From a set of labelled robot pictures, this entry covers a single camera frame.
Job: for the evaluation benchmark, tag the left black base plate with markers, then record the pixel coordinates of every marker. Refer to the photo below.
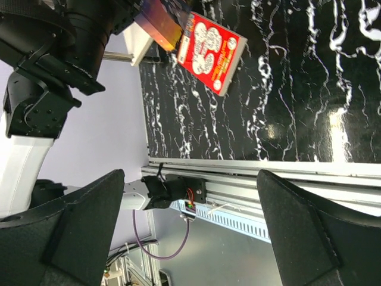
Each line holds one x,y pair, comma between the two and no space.
182,187

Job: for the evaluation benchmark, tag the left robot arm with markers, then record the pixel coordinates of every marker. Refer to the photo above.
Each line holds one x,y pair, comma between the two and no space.
52,48

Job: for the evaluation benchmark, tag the aluminium mounting rail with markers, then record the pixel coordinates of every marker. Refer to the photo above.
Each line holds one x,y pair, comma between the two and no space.
245,184

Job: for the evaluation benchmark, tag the white two-tier wooden shelf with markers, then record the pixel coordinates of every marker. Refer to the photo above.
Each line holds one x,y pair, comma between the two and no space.
137,42

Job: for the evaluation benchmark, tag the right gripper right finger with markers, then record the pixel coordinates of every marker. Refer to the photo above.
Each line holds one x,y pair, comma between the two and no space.
319,242

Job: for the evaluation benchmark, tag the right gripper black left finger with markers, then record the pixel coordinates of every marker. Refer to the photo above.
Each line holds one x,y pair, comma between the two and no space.
65,241

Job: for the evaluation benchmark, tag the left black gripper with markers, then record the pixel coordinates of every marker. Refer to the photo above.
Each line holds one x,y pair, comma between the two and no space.
125,13

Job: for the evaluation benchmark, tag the white slotted cable duct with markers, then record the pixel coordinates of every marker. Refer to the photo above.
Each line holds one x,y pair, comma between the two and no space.
251,226

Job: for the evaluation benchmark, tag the smartphone on table edge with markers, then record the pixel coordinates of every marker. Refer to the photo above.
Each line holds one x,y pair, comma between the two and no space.
165,278

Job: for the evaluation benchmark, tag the red puzzle book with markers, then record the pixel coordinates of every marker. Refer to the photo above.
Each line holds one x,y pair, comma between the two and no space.
210,52

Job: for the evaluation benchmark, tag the black marble pattern mat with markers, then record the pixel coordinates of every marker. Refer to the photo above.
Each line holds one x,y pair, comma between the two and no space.
307,87

